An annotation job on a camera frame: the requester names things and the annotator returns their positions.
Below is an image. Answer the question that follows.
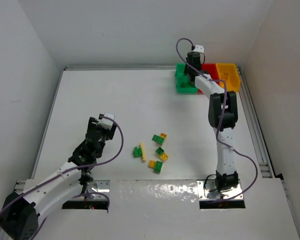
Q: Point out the green arch lego piece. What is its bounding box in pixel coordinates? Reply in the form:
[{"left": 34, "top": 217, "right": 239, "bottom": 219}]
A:
[{"left": 133, "top": 146, "right": 142, "bottom": 158}]

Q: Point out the long tan lego plate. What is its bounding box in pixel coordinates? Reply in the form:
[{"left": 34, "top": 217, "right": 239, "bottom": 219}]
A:
[{"left": 140, "top": 142, "right": 147, "bottom": 163}]

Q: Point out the green lego plate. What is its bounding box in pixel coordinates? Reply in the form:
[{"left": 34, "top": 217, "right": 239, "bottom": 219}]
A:
[{"left": 151, "top": 134, "right": 165, "bottom": 145}]

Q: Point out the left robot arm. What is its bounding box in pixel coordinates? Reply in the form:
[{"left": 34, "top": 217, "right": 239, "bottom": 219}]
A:
[{"left": 0, "top": 113, "right": 118, "bottom": 240}]

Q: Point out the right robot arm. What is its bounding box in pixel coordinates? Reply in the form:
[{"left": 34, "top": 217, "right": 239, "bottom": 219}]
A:
[{"left": 184, "top": 50, "right": 239, "bottom": 192}]

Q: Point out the red storage bin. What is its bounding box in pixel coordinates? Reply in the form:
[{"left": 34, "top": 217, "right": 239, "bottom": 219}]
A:
[{"left": 195, "top": 63, "right": 224, "bottom": 98}]

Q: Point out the green storage bin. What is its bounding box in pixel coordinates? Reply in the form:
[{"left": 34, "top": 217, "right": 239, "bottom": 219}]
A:
[{"left": 175, "top": 63, "right": 198, "bottom": 94}]

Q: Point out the yellow storage bin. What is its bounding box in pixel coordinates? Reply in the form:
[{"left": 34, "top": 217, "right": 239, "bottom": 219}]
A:
[{"left": 215, "top": 63, "right": 241, "bottom": 93}]

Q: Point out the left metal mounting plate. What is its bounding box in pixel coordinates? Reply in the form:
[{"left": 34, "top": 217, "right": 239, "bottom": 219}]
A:
[{"left": 69, "top": 180, "right": 110, "bottom": 201}]

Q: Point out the metal mounting plate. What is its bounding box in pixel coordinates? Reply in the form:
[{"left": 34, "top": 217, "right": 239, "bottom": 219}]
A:
[
  {"left": 69, "top": 180, "right": 110, "bottom": 201},
  {"left": 197, "top": 179, "right": 244, "bottom": 201}
]

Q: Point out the yellow green lego block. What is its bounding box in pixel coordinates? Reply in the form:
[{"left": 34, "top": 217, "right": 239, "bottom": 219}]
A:
[{"left": 148, "top": 160, "right": 163, "bottom": 174}]

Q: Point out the green and yellow lego stack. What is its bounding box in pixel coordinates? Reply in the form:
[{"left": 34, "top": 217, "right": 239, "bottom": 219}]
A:
[{"left": 155, "top": 147, "right": 169, "bottom": 162}]

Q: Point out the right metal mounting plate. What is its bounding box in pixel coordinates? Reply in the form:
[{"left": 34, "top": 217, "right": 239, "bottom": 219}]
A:
[{"left": 197, "top": 179, "right": 244, "bottom": 201}]

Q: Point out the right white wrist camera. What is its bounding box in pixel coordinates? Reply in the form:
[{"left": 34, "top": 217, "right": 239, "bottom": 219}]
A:
[{"left": 191, "top": 45, "right": 205, "bottom": 54}]

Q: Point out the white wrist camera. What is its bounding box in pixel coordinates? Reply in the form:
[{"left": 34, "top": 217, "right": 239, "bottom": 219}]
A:
[
  {"left": 97, "top": 113, "right": 115, "bottom": 130},
  {"left": 191, "top": 45, "right": 205, "bottom": 54}
]

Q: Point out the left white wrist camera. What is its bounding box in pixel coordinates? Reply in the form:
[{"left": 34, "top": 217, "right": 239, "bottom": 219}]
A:
[{"left": 97, "top": 113, "right": 115, "bottom": 130}]

